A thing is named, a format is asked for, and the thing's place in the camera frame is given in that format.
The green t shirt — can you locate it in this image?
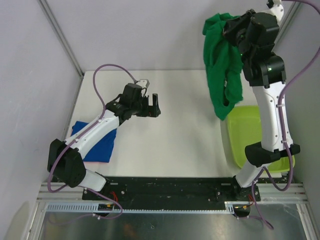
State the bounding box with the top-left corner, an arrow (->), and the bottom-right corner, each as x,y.
202,13 -> 243,121

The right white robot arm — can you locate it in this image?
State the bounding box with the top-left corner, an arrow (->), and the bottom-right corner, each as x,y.
222,0 -> 301,201

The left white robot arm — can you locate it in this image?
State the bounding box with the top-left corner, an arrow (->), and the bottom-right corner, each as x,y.
47,83 -> 161,200

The folded blue t shirt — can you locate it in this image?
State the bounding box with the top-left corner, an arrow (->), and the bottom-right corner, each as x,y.
83,129 -> 117,163

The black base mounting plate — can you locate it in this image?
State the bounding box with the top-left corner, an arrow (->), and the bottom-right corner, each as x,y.
98,176 -> 261,202

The lime green plastic bin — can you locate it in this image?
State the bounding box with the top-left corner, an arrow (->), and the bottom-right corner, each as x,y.
226,105 -> 296,173

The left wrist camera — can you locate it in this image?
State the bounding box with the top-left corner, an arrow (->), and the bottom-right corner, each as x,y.
136,79 -> 150,89

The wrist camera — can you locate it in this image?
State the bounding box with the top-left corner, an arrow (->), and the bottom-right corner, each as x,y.
136,79 -> 150,89
266,0 -> 283,10

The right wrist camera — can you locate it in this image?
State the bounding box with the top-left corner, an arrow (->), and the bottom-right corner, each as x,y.
266,0 -> 283,10

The right corner aluminium post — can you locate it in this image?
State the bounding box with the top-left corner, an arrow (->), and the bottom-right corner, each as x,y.
273,1 -> 303,51

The corner aluminium post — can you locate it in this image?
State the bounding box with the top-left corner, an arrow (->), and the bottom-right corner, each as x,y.
37,0 -> 84,77
273,1 -> 303,51

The grey slotted cable duct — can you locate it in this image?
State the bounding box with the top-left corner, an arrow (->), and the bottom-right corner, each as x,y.
46,201 -> 252,214

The left corner aluminium post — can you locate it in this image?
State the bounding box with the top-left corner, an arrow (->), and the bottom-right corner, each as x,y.
37,0 -> 84,77

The aluminium frame rail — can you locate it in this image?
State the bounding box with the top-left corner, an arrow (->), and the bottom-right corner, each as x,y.
36,182 -> 310,204

